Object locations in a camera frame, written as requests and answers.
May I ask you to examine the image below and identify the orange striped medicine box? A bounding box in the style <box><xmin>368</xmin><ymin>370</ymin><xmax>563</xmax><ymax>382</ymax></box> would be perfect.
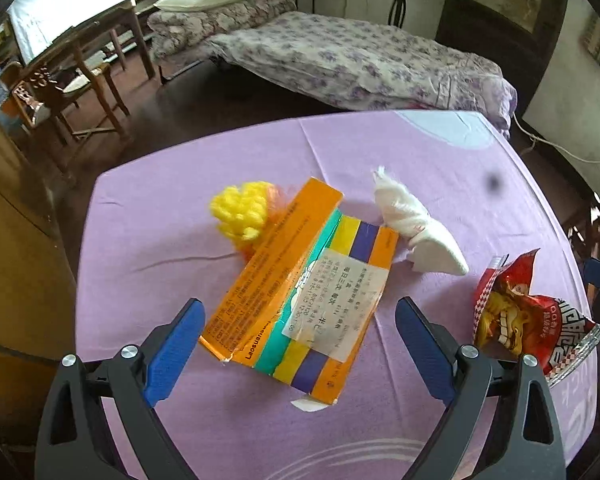
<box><xmin>199</xmin><ymin>178</ymin><xmax>399</xmax><ymax>405</ymax></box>

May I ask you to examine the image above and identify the floral quilt folding bed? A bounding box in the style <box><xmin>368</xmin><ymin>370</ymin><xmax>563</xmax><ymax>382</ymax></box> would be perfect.
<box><xmin>147</xmin><ymin>0</ymin><xmax>517</xmax><ymax>133</ymax></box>

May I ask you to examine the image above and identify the framed landscape painting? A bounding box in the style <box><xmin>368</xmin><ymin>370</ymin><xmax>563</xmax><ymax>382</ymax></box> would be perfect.
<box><xmin>436</xmin><ymin>0</ymin><xmax>568</xmax><ymax>99</ymax></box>

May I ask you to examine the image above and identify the wooden chair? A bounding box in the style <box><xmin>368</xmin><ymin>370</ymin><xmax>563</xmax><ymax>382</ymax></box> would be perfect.
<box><xmin>9</xmin><ymin>44</ymin><xmax>131</xmax><ymax>151</ymax></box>

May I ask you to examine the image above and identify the wooden table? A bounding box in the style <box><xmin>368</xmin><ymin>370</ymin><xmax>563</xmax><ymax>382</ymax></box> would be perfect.
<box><xmin>24</xmin><ymin>0</ymin><xmax>156</xmax><ymax>79</ymax></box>

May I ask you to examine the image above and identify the white crumpled tissue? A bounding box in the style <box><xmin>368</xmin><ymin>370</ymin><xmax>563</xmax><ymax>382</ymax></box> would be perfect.
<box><xmin>373</xmin><ymin>166</ymin><xmax>469</xmax><ymax>276</ymax></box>

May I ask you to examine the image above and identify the white power cable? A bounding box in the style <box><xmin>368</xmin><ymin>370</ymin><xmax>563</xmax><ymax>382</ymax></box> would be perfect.
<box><xmin>510</xmin><ymin>109</ymin><xmax>600</xmax><ymax>165</ymax></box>

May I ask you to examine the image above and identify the red snack bag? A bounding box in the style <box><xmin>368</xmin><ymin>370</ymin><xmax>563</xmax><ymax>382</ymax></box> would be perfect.
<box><xmin>472</xmin><ymin>250</ymin><xmax>600</xmax><ymax>387</ymax></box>

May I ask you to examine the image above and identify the wooden wardrobe panel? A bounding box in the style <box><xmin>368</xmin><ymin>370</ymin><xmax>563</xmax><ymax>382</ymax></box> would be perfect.
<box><xmin>0</xmin><ymin>124</ymin><xmax>76</xmax><ymax>444</ymax></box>

